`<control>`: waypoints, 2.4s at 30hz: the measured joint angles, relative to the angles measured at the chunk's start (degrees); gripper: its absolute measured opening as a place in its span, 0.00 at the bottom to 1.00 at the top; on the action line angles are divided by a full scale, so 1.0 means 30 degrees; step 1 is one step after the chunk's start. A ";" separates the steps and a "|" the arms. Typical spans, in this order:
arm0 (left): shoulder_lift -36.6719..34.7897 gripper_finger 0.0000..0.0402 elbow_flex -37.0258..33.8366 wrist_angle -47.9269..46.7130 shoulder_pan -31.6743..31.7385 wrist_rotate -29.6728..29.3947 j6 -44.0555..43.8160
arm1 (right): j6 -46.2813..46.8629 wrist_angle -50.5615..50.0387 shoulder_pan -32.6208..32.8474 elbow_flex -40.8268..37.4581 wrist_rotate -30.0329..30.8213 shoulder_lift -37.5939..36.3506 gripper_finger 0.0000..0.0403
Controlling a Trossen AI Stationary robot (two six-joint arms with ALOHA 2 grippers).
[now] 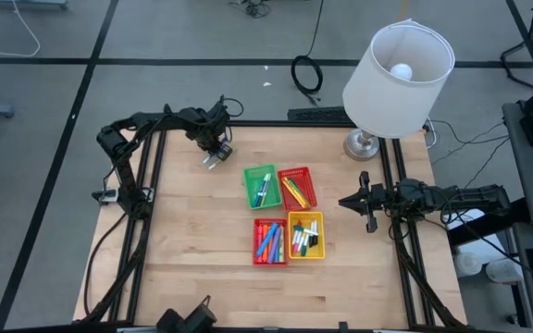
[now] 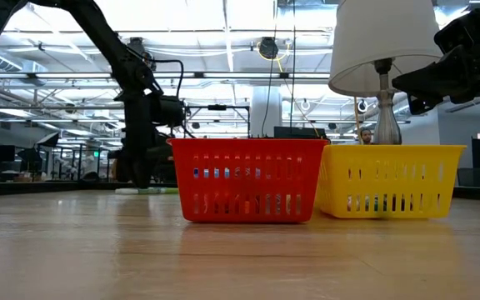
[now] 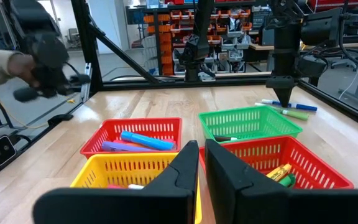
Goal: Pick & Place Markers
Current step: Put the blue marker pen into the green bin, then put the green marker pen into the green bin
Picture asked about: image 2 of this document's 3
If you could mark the small black ceiling reel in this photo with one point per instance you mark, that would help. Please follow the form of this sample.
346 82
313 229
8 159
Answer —
361 106

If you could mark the red plastic basket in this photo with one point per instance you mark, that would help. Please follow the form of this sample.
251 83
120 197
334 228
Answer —
248 179

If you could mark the black equipment box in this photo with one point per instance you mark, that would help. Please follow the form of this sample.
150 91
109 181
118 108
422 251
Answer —
299 132

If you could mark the person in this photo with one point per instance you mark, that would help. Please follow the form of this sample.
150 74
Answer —
366 136

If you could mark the yellow plastic basket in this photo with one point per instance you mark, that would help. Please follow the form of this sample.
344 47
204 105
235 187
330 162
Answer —
390 179

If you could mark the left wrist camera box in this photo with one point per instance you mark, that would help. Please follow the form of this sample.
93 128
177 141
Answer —
169 110

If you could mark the black background rig frame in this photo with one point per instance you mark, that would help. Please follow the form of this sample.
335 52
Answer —
223 107

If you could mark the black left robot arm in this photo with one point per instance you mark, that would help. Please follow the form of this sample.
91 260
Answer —
106 41

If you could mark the thin green marker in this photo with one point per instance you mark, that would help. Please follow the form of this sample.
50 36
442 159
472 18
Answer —
165 190

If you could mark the white shade table lamp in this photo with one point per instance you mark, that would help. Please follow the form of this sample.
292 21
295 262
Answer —
386 41

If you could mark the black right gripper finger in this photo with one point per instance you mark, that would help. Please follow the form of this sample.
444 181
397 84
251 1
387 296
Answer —
431 73
421 104

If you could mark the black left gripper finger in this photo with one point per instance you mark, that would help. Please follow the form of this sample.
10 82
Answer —
150 171
125 171

